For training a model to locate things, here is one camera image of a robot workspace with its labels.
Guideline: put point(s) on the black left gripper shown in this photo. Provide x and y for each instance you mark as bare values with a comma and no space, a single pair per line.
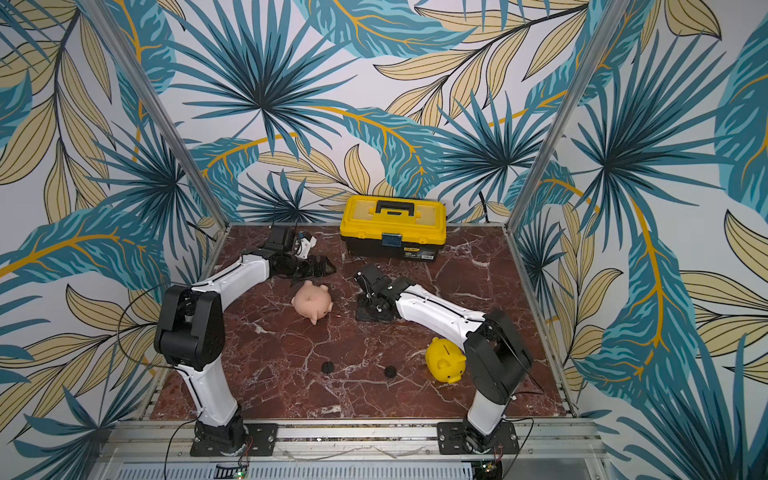
313,272

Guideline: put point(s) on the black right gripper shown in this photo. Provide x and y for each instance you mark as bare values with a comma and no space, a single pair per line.
372,294

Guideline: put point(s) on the light pink piggy bank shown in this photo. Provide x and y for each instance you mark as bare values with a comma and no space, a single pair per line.
312,301

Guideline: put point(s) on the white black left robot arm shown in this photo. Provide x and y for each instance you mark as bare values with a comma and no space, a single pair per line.
191,335

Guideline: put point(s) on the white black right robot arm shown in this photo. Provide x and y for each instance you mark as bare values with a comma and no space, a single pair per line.
497,357

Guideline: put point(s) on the yellow piggy bank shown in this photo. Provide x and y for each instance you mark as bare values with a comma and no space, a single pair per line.
445,361

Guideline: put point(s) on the yellow black plastic toolbox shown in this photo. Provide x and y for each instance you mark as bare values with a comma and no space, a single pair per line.
399,228

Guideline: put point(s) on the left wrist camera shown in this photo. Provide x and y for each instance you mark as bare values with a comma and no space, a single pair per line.
294,243

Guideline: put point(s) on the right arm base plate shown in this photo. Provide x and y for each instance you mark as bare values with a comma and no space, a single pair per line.
456,438

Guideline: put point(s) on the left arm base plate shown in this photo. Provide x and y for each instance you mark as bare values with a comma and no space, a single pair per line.
249,439

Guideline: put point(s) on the left aluminium corner post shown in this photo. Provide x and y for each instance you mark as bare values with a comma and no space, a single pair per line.
108,29

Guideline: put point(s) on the aluminium corner post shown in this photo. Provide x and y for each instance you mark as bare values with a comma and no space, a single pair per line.
108,29
582,76

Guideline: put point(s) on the aluminium front rail frame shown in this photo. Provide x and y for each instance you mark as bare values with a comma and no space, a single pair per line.
550,448

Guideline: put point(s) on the right aluminium corner post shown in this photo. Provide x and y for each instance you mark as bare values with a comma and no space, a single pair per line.
582,76

